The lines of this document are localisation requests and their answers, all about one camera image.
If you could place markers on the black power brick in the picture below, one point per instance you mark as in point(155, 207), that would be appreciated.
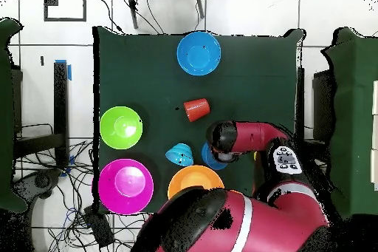
point(99, 228)

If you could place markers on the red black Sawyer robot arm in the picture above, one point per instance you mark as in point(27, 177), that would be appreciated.
point(260, 222)

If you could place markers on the gray pedestal foot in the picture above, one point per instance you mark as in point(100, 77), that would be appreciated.
point(41, 181)

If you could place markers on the red-orange plastic cup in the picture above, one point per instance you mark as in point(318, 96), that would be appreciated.
point(196, 110)

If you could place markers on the small cyan plastic bowl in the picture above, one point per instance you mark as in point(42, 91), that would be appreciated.
point(180, 155)

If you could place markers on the magenta pink plastic bowl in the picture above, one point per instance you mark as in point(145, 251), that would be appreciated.
point(127, 187)

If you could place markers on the blue tape strip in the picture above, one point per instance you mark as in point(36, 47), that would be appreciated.
point(69, 71)

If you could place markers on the green cloth covered side table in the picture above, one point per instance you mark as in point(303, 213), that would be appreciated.
point(354, 57)
point(6, 116)

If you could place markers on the white boxes stack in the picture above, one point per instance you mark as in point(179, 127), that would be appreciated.
point(375, 98)

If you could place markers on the orange plastic bowl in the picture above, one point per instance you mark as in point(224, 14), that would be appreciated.
point(192, 178)

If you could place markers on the black metal table frame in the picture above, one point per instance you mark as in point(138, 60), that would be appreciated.
point(61, 101)
point(300, 101)

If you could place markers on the medium translucent blue bowl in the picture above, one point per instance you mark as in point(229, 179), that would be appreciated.
point(208, 159)

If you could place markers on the dark green tablecloth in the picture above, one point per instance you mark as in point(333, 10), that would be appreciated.
point(133, 71)

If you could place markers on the large blue plastic bowl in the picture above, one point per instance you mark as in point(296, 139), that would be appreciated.
point(198, 54)

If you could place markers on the lime green plastic bowl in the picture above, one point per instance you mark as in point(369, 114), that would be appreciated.
point(110, 127)

